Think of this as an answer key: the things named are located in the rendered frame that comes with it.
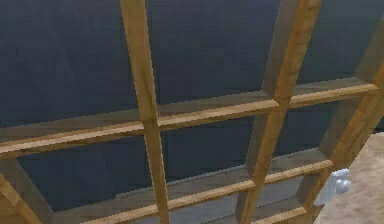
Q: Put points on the wooden shelf unit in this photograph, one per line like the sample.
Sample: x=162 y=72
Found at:
x=213 y=113

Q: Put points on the small white round-knobbed object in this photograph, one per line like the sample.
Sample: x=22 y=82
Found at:
x=334 y=186

